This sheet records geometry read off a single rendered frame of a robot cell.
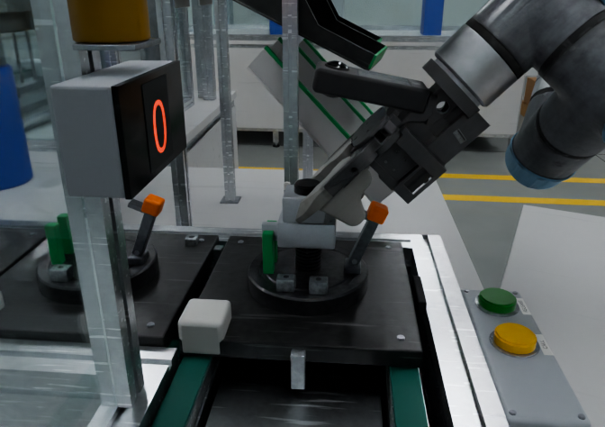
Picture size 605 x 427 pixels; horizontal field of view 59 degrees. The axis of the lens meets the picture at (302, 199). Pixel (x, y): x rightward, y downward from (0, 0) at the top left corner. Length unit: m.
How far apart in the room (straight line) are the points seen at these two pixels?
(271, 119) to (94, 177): 4.33
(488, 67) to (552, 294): 0.47
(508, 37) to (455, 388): 0.32
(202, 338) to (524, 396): 0.30
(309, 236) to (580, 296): 0.48
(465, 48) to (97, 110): 0.34
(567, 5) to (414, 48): 4.01
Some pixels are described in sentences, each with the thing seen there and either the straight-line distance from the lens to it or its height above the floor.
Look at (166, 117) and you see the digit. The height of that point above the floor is 1.20.
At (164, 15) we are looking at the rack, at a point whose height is 1.26.
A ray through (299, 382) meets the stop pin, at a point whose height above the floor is 0.94.
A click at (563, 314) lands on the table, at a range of 0.87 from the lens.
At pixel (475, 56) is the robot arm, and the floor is 1.23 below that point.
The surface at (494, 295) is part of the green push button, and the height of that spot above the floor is 0.97.
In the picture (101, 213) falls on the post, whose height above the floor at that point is 1.14.
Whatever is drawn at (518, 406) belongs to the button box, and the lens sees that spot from 0.52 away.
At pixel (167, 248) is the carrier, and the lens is 0.74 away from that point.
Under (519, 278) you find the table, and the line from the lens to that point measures 0.94.
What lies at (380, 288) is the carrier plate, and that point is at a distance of 0.63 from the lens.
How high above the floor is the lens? 1.29
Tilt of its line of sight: 22 degrees down
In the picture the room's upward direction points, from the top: straight up
